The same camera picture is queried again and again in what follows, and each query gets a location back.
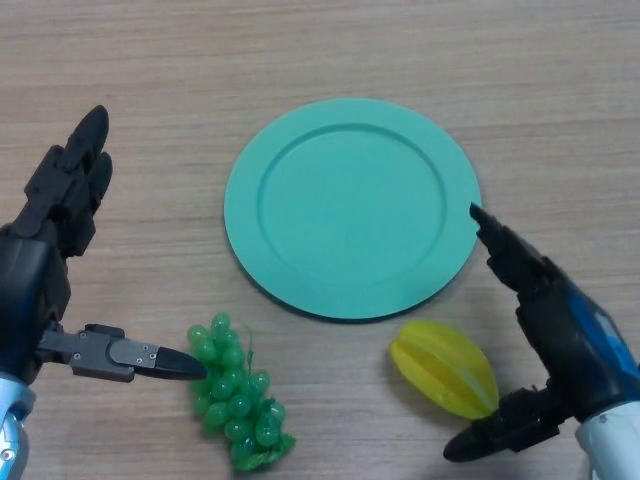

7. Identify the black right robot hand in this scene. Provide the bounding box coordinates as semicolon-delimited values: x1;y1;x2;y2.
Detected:
442;201;640;464

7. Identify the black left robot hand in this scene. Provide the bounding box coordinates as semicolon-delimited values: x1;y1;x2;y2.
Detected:
0;104;208;387

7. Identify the yellow starfruit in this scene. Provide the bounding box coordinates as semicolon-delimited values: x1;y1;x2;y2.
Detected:
389;320;501;420

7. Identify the teal round plate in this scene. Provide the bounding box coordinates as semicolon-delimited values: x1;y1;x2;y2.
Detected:
223;97;484;325

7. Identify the green grape bunch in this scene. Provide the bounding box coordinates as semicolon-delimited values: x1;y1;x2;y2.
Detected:
186;312;297;473

